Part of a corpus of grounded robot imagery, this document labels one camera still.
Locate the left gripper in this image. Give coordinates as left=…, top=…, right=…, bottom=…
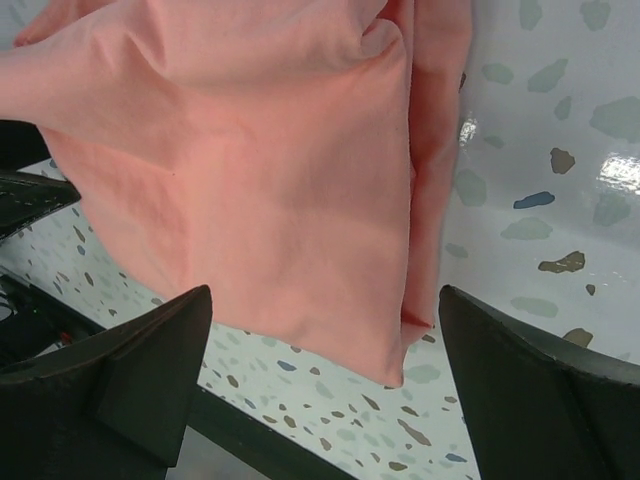
left=1, top=120, right=81, bottom=240

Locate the salmon pink t-shirt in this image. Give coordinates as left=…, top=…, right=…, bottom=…
left=1, top=0, right=472, bottom=388

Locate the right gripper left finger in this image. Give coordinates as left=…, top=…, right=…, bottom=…
left=1, top=286, right=212, bottom=479

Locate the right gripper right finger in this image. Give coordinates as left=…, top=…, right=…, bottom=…
left=439, top=285, right=639, bottom=479

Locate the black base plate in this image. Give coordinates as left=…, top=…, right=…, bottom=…
left=1, top=275, right=343, bottom=479

